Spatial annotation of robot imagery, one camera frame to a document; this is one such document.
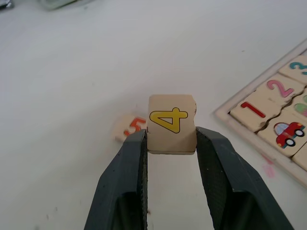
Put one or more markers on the wooden tile yellow number four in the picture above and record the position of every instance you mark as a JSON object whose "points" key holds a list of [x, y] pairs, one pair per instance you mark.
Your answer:
{"points": [[170, 124]]}

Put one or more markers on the wooden tile green picture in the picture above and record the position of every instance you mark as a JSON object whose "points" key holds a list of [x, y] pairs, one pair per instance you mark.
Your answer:
{"points": [[301, 104]]}

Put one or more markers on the white wooden puzzle board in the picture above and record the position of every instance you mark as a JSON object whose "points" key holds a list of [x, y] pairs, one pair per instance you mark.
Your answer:
{"points": [[239, 119]]}

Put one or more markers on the dark grey object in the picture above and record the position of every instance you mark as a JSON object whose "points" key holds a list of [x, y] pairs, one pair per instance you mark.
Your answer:
{"points": [[6, 3]]}

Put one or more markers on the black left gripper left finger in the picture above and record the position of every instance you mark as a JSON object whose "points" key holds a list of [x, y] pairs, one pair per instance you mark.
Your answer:
{"points": [[115, 182]]}

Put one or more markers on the wooden tile orange number five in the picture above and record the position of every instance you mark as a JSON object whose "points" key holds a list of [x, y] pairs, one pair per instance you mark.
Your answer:
{"points": [[128, 128]]}

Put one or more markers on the wooden tile red number one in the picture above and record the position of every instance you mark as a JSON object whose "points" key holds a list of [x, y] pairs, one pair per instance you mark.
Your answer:
{"points": [[254, 113]]}

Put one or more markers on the plain wooden tile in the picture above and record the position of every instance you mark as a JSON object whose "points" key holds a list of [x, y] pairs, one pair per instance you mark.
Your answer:
{"points": [[301, 155]]}

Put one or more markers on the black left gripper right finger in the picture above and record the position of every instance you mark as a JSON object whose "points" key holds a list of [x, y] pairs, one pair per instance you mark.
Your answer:
{"points": [[239, 187]]}

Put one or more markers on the wooden tile teal number three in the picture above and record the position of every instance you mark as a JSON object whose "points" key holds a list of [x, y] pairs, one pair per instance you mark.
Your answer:
{"points": [[296, 68]]}

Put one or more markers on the wooden tile red car picture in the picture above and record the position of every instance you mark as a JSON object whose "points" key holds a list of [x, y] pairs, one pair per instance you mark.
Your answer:
{"points": [[285, 134]]}

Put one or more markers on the wooden tile pink number two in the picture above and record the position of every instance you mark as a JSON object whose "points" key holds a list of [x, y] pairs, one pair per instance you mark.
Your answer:
{"points": [[280, 88]]}

